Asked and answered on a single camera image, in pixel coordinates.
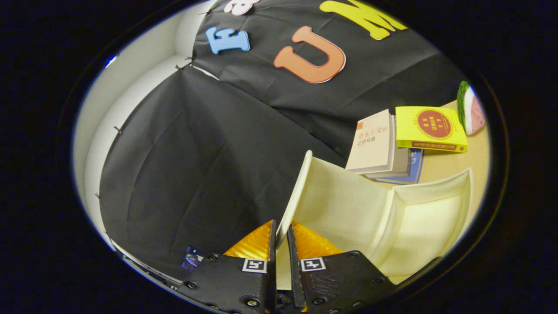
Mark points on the blue book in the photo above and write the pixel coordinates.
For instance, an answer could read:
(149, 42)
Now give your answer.
(414, 168)

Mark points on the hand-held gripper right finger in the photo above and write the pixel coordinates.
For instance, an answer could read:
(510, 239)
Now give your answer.
(335, 283)

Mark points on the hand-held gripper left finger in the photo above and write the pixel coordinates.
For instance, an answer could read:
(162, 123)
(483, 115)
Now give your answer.
(235, 288)

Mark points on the yellow book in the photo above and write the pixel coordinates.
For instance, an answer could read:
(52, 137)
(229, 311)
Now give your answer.
(414, 135)

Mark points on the watermelon slice plush toy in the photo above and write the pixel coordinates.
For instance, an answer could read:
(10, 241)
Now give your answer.
(473, 109)

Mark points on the beige fabric storage box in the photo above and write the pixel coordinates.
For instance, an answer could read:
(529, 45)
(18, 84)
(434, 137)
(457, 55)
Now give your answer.
(340, 200)

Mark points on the cream cover book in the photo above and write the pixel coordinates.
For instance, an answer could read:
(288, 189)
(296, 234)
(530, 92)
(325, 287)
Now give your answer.
(372, 144)

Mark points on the black backdrop cloth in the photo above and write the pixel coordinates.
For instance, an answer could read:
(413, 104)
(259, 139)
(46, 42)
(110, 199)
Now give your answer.
(196, 165)

